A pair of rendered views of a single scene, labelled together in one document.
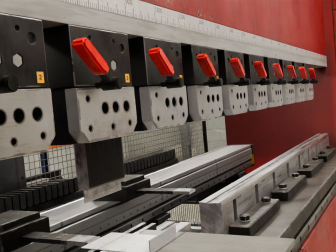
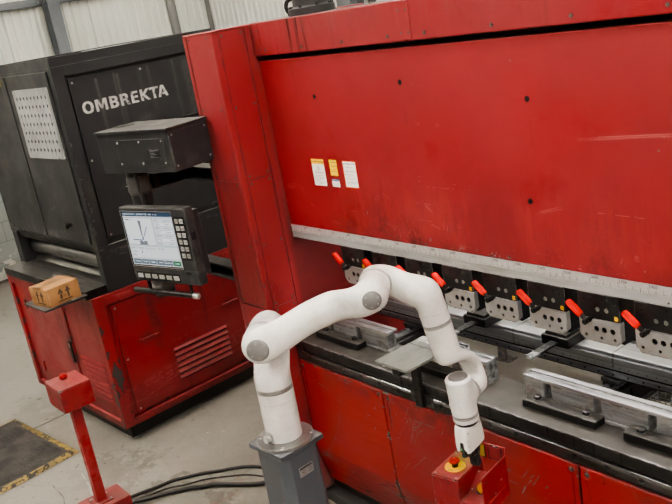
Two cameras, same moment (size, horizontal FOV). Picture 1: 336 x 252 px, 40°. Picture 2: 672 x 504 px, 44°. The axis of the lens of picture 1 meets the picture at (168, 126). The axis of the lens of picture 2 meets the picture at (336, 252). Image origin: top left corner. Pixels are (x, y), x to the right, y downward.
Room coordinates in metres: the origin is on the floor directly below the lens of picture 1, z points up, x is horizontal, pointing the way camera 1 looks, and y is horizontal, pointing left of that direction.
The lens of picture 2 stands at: (1.78, -2.79, 2.34)
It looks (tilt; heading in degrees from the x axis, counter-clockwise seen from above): 17 degrees down; 116
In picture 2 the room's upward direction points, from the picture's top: 10 degrees counter-clockwise
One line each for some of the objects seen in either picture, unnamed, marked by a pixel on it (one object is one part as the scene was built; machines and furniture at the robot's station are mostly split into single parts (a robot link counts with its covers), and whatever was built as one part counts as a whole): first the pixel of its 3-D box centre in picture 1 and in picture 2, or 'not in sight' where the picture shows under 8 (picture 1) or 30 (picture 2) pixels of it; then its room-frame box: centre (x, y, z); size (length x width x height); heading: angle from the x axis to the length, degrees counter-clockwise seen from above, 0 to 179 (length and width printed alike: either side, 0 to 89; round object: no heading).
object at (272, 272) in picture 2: not in sight; (320, 257); (-0.04, 0.72, 1.15); 0.85 x 0.25 x 2.30; 62
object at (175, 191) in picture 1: (146, 187); (550, 342); (1.17, 0.07, 1.01); 0.26 x 0.12 x 0.05; 62
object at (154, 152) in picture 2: not in sight; (169, 214); (-0.57, 0.32, 1.53); 0.51 x 0.25 x 0.85; 166
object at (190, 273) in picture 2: not in sight; (167, 242); (-0.54, 0.22, 1.42); 0.45 x 0.12 x 0.36; 166
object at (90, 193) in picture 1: (101, 167); not in sight; (0.74, 0.11, 1.13); 0.10 x 0.02 x 0.10; 152
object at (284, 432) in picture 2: not in sight; (280, 413); (0.43, -0.68, 1.09); 0.19 x 0.19 x 0.18
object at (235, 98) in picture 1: (223, 84); (554, 303); (1.25, -0.16, 1.26); 0.15 x 0.09 x 0.17; 152
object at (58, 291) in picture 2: not in sight; (53, 290); (-1.70, 0.62, 1.04); 0.30 x 0.26 x 0.12; 156
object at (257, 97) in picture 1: (246, 83); (606, 314); (1.43, -0.25, 1.26); 0.15 x 0.09 x 0.17; 152
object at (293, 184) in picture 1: (290, 186); (671, 446); (1.60, -0.41, 0.89); 0.30 x 0.05 x 0.03; 152
